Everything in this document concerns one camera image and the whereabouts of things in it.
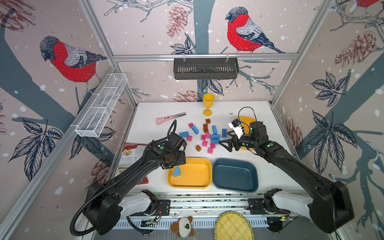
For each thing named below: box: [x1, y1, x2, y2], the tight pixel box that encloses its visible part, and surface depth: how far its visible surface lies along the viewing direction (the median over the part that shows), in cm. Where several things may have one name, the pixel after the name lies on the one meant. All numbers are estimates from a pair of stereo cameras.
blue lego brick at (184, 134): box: [179, 131, 190, 137], surface depth 103 cm
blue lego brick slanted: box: [173, 166, 181, 178], surface depth 85 cm
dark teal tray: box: [212, 158, 259, 193], surface depth 85 cm
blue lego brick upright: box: [212, 125, 218, 135], surface depth 106 cm
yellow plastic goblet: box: [202, 93, 215, 117], surface depth 116 cm
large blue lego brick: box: [210, 134, 221, 145], surface depth 100 cm
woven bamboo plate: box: [214, 211, 254, 240], surface depth 69 cm
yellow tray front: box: [167, 157, 213, 189], surface depth 85 cm
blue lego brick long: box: [192, 125, 200, 135], surface depth 106 cm
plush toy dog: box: [170, 216, 195, 238], surface depth 68 cm
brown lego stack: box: [203, 123, 209, 133], surface depth 106 cm
